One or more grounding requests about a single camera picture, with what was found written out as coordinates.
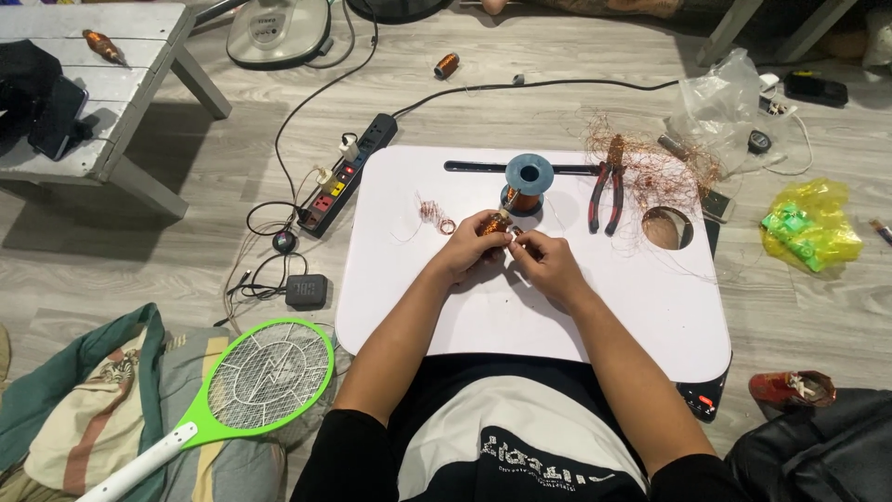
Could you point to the person's right hand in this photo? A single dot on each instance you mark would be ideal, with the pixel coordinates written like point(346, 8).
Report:
point(554, 268)

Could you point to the person's left hand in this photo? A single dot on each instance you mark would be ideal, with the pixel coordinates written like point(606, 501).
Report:
point(463, 247)

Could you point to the copper wound motor armature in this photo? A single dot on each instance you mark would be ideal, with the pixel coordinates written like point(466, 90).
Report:
point(103, 46)
point(496, 224)

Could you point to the white lap table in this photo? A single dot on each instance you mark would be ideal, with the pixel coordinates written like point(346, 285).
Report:
point(627, 307)

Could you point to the black power strip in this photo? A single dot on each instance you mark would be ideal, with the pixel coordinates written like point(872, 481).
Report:
point(348, 174)

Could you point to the white plug adapter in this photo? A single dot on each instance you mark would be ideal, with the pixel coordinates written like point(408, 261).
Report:
point(327, 180)
point(348, 148)

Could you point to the black digital clock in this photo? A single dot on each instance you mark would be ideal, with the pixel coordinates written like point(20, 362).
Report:
point(306, 291)

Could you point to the person's black white shirt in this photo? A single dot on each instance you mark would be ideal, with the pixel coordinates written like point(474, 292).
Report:
point(509, 432)

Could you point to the metal cylinder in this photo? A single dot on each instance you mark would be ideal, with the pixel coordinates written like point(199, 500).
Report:
point(673, 147)

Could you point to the dark phone under table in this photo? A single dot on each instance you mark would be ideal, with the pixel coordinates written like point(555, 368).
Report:
point(718, 207)

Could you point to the small round black device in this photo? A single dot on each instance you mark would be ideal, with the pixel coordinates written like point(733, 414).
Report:
point(284, 242)

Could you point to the short copper wound coil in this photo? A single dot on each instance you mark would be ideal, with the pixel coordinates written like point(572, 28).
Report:
point(447, 65)

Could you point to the black appliance with red light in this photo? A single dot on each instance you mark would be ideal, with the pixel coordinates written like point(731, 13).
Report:
point(704, 401)

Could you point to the green electric fly swatter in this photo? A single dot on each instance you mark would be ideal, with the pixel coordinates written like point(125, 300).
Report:
point(272, 380)

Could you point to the clear plastic bag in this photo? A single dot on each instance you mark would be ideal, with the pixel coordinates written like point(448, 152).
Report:
point(721, 104)

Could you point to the round black tape measure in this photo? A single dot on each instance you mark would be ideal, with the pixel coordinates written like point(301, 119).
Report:
point(759, 142)

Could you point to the black fan guard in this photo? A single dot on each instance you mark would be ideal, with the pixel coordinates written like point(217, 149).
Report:
point(401, 8)

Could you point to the yellow bag of green packets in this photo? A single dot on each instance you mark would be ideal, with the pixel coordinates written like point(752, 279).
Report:
point(812, 226)

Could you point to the crumpled red packet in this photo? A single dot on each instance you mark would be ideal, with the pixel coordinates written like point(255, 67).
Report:
point(791, 388)

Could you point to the white fan base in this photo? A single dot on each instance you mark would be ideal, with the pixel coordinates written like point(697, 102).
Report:
point(279, 31)

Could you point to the white charger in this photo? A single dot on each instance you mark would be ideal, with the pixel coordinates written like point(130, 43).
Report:
point(769, 81)

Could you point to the grey table legs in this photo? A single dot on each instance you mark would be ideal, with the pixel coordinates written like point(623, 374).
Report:
point(728, 31)

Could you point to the black rectangular device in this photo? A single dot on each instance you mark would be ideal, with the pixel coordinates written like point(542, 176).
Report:
point(815, 89)

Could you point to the black leather bag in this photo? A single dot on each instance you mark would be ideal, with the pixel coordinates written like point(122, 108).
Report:
point(822, 453)

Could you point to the grey wooden bench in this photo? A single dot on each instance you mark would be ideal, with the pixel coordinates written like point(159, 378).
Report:
point(125, 104)

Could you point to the patterned blanket and pillow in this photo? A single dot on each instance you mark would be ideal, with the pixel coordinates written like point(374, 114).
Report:
point(90, 411)

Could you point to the black smartphone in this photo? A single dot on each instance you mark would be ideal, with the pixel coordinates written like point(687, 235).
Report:
point(59, 118)

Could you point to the black cloth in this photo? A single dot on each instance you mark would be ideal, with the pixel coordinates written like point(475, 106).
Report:
point(24, 83)

